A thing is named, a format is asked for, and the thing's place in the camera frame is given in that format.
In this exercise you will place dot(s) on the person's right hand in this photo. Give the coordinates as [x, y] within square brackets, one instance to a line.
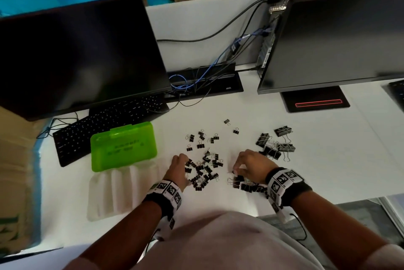
[255, 165]

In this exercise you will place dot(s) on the person's left hand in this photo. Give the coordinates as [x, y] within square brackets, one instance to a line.
[178, 172]

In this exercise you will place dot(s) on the pile of small black binder clips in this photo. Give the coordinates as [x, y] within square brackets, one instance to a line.
[202, 172]

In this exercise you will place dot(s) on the person's left forearm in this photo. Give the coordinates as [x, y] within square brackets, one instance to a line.
[126, 235]

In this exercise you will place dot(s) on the person's right forearm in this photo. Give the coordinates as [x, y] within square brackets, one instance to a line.
[334, 232]

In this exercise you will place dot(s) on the person's light pink shirt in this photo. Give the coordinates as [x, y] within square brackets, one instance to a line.
[227, 241]

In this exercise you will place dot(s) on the brown cardboard box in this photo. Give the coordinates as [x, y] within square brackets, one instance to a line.
[15, 169]

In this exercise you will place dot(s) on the black red-striped monitor stand base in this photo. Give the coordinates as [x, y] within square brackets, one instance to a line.
[315, 94]

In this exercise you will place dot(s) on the black keyboard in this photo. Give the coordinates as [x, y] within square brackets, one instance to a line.
[397, 93]
[94, 131]

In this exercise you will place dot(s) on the black computer monitor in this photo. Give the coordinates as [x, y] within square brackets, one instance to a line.
[79, 55]
[331, 42]

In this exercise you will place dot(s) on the white desk divider panel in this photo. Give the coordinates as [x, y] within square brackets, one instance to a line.
[195, 20]

